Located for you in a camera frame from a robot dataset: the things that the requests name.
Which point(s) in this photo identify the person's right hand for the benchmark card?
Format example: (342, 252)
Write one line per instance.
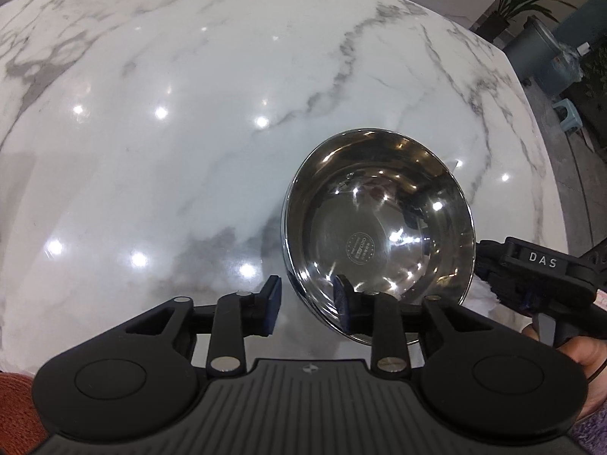
(588, 355)

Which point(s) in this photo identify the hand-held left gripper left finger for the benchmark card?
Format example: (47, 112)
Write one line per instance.
(270, 305)

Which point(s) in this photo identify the white paper towel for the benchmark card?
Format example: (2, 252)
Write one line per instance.
(488, 291)

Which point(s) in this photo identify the stainless steel bowl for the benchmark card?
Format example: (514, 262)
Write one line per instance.
(379, 208)

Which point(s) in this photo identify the person's right forearm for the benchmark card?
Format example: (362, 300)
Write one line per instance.
(593, 436)

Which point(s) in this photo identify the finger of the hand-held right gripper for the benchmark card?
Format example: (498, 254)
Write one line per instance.
(521, 301)
(491, 253)

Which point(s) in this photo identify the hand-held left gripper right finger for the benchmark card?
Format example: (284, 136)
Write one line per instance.
(342, 303)

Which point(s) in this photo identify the grey trash bin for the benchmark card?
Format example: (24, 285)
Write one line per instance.
(540, 57)

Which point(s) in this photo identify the red woven mat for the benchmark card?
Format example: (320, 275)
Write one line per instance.
(19, 412)

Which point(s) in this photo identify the small green stool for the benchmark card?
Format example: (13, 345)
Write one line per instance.
(569, 116)

